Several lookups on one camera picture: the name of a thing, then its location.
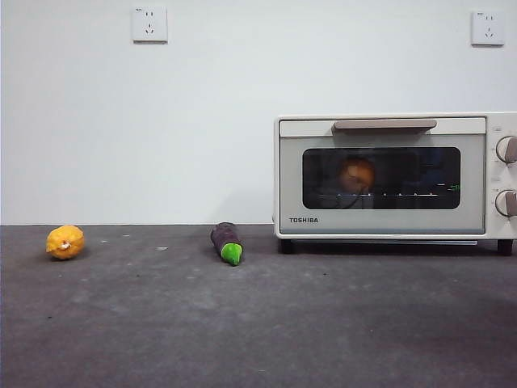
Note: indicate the white wall socket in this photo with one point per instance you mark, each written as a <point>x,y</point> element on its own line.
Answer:
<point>488,29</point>
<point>150,24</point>

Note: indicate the white toaster oven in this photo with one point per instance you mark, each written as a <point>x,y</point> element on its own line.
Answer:
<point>501,178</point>

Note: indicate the beige oven knob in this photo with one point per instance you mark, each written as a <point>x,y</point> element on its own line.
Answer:
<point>507,203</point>
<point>507,150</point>

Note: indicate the purple eggplant with green stem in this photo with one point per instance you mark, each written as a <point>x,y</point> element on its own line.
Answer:
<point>227,243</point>

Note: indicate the brown potato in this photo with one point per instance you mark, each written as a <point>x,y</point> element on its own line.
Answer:
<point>356,174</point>

